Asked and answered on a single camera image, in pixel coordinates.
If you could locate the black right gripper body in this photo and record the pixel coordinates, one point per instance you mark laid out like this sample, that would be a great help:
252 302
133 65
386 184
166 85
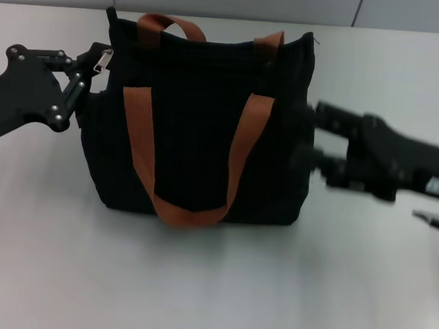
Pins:
391 160

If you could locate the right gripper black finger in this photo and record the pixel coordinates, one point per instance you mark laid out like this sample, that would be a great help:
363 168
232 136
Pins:
336 117
327 167

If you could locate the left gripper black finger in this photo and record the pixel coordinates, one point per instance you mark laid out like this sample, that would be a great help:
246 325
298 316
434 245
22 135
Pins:
36 54
68 99

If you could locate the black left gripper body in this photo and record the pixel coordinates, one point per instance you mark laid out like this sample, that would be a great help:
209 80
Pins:
23 89

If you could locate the silver zipper pull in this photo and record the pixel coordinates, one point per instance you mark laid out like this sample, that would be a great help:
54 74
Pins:
103 60

